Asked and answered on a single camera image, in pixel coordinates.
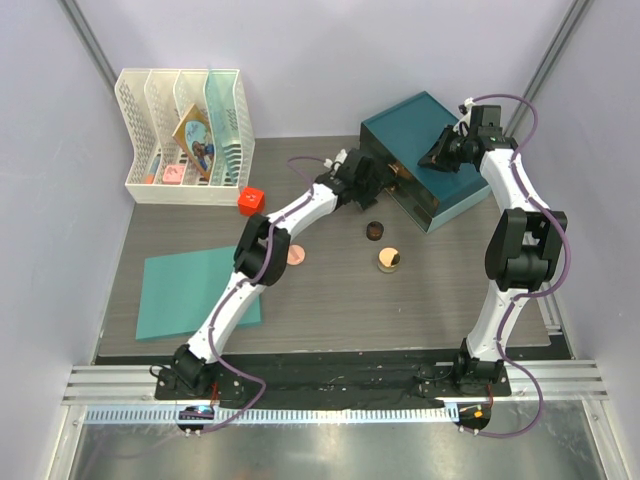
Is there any clear smoked drawer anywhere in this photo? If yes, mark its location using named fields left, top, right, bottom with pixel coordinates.
left=360, top=122, right=441, bottom=211
left=387, top=177, right=439, bottom=233

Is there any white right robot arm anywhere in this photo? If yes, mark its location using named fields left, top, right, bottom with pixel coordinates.
left=419, top=105, right=567, bottom=395

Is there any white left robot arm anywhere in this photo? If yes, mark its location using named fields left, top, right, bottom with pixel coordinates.
left=163, top=149, right=394, bottom=399

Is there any dark amber round jar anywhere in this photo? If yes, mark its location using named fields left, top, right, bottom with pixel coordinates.
left=366, top=221, right=384, bottom=241

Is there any teal drawer cabinet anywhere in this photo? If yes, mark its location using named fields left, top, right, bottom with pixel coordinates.
left=359, top=90, right=495, bottom=234

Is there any pink round compact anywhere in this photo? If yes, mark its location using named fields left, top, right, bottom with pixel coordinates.
left=287, top=244, right=306, bottom=266

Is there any red cube block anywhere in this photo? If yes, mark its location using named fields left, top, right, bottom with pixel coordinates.
left=237, top=187, right=265, bottom=217

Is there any illustrated picture book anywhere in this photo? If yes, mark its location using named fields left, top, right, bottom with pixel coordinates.
left=173, top=104, right=215, bottom=181

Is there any white mesh file organizer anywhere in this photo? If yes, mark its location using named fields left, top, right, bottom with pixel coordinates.
left=114, top=68, right=255, bottom=206

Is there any pink square eraser box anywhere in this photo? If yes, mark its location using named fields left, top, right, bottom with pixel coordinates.
left=162, top=164, right=186, bottom=185

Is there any orange blue marker pen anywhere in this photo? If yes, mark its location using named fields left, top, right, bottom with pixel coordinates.
left=143, top=154, right=161, bottom=184

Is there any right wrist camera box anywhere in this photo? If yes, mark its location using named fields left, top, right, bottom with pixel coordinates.
left=469, top=105, right=503, bottom=137

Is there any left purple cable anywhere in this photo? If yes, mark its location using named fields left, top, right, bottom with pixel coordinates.
left=112, top=156, right=334, bottom=459

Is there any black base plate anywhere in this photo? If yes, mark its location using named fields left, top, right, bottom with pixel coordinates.
left=154, top=349, right=512, bottom=410

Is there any aluminium front rail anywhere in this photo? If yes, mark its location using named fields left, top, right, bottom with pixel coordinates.
left=62, top=360, right=608, bottom=425

